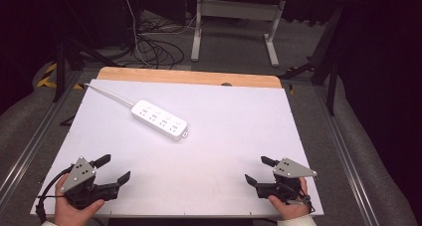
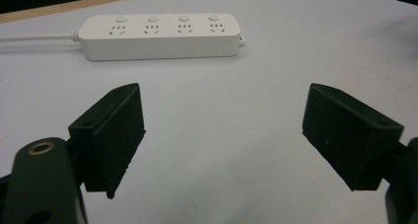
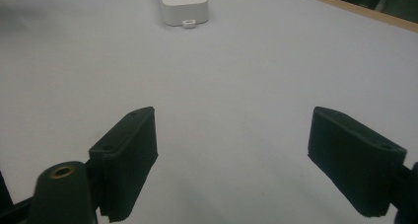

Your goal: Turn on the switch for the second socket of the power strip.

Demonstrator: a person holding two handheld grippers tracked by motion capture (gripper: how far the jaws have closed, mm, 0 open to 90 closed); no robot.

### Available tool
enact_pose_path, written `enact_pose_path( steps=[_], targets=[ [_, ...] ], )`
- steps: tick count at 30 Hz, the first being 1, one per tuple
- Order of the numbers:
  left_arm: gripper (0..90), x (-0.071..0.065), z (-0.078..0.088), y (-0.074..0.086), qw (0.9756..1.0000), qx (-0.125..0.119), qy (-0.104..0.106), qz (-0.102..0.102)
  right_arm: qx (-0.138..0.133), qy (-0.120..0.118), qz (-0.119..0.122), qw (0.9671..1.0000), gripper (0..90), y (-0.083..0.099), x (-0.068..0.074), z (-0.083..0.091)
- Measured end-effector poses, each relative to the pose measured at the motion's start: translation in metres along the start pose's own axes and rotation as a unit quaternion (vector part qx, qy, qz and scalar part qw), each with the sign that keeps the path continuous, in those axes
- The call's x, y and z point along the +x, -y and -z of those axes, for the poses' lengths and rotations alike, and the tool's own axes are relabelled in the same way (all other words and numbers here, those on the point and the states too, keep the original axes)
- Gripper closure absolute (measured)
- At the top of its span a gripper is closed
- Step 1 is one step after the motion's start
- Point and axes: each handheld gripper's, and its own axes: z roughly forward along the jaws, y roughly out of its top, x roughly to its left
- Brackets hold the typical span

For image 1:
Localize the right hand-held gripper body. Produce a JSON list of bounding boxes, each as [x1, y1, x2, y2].
[[256, 157, 318, 206]]

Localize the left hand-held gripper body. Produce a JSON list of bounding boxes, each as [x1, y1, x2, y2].
[[60, 156, 119, 210]]

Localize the person's left hand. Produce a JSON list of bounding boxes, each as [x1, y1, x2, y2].
[[54, 173, 106, 226]]

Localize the person's right hand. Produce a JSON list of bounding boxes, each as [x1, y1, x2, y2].
[[267, 177, 311, 221]]

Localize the white board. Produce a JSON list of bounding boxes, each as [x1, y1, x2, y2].
[[30, 79, 324, 218]]

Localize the white power strip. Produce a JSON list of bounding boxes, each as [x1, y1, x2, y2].
[[130, 99, 189, 142]]

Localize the yellow black floor tape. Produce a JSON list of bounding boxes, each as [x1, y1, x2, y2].
[[36, 62, 85, 91]]

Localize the black tripod stand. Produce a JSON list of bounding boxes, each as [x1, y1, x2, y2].
[[53, 0, 124, 104]]

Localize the black metal stand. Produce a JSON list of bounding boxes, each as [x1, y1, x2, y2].
[[278, 5, 344, 116]]

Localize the wooden table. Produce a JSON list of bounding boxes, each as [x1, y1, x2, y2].
[[96, 66, 283, 90]]

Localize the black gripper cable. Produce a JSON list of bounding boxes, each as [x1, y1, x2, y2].
[[35, 164, 75, 224]]

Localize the metal floor rail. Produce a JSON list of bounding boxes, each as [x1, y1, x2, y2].
[[313, 86, 370, 226], [0, 71, 84, 205]]

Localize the white power strip cable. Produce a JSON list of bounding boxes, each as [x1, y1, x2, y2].
[[84, 83, 135, 108]]

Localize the black floor cables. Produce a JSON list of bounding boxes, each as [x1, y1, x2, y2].
[[131, 18, 185, 71]]

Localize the white floor cable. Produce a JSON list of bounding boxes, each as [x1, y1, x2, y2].
[[120, 0, 150, 67]]

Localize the white metal desk frame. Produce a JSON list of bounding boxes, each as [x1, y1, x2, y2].
[[190, 0, 287, 69]]

